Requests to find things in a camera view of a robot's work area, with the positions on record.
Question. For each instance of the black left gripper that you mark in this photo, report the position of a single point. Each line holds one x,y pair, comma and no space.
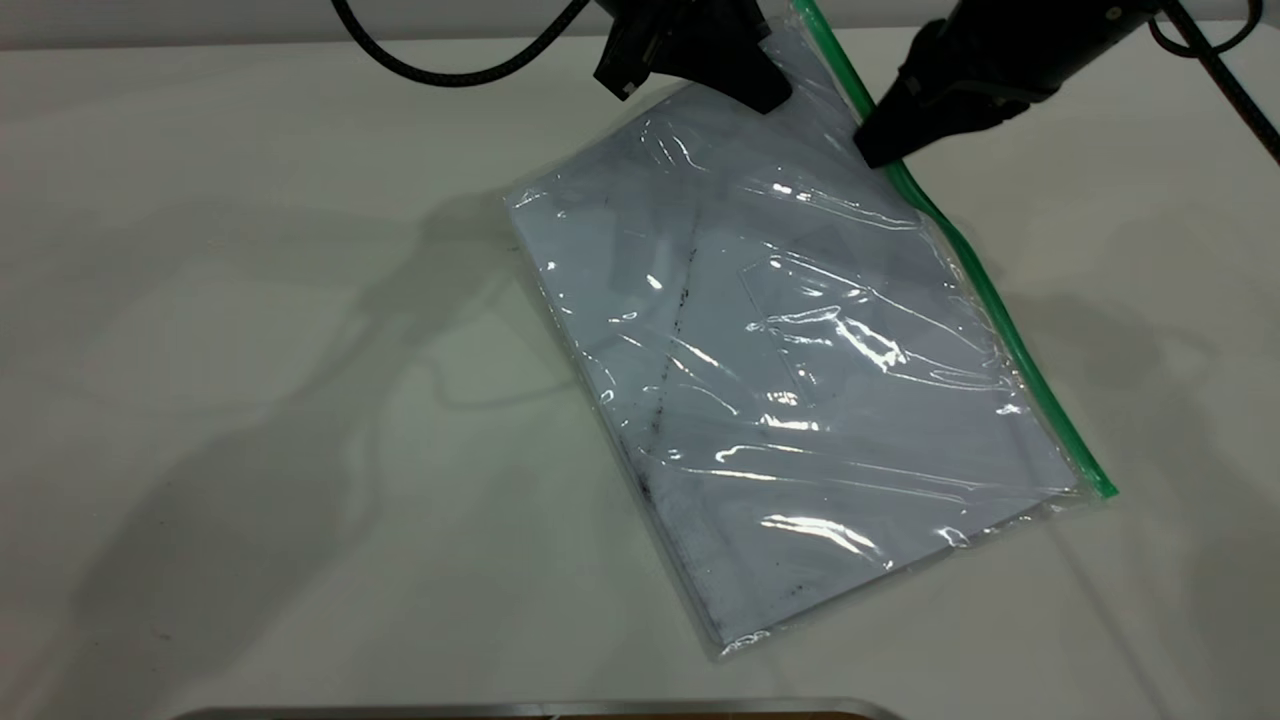
670,35

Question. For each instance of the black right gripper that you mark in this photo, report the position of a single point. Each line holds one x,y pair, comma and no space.
985,55

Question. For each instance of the clear zip bag green strip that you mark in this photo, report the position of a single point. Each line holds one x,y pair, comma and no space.
800,380

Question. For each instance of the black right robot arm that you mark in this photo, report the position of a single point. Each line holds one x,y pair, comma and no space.
1110,30

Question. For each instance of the white paper sheets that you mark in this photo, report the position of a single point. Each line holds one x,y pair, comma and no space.
780,400

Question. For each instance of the silver metal edge strip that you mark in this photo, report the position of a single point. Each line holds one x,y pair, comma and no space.
540,710

